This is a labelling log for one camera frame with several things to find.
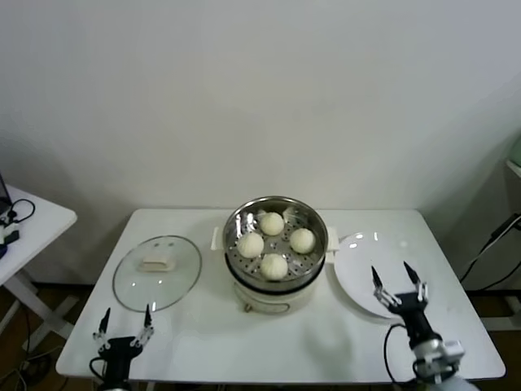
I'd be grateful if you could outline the looped black cable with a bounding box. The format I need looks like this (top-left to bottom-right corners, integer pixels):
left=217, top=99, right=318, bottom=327
left=7, top=197, right=37, bottom=223

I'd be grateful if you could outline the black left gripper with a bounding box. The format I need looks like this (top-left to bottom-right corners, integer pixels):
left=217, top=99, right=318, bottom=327
left=92, top=303, right=155, bottom=382

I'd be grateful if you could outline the cream electric cooker pot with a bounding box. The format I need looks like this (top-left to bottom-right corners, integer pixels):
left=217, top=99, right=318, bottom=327
left=211, top=226, right=341, bottom=317

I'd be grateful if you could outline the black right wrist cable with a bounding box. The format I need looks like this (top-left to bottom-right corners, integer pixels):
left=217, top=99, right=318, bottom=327
left=383, top=323, right=413, bottom=384

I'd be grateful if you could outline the white metal rack frame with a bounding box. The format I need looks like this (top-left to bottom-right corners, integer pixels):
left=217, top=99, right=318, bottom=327
left=483, top=292, right=521, bottom=332

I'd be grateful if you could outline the glass lid with cream handle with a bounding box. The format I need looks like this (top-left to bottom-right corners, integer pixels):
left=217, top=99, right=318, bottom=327
left=112, top=234, right=204, bottom=313

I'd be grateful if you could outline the stainless steel steamer basket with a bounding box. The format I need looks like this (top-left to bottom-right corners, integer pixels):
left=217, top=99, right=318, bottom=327
left=222, top=195, right=330, bottom=286

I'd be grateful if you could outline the white power adapter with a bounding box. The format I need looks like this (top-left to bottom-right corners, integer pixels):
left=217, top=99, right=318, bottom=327
left=0, top=219, right=21, bottom=244

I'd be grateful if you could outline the white side table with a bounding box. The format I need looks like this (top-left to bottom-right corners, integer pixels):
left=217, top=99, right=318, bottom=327
left=0, top=182, right=79, bottom=351

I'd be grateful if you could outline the dark laptop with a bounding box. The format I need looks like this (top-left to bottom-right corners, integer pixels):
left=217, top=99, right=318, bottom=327
left=0, top=169, right=12, bottom=213

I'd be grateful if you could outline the white steamed baozi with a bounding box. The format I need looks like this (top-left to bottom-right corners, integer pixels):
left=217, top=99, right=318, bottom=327
left=259, top=210, right=285, bottom=236
left=288, top=227, right=317, bottom=254
left=260, top=253, right=288, bottom=282
left=237, top=233, right=265, bottom=259

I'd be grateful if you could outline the white round plate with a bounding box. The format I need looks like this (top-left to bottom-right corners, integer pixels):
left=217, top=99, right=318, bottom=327
left=333, top=231, right=428, bottom=320

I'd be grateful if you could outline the long black wall cable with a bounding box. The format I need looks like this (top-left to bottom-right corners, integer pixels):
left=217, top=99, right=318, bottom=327
left=459, top=214, right=521, bottom=292

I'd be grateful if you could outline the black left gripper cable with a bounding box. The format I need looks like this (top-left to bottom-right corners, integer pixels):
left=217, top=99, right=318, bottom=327
left=89, top=356, right=107, bottom=391

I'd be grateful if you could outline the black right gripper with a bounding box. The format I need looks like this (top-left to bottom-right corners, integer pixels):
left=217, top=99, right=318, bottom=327
left=370, top=261, right=434, bottom=345

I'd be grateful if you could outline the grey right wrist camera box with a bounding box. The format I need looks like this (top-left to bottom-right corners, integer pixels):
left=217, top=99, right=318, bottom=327
left=443, top=340, right=466, bottom=360

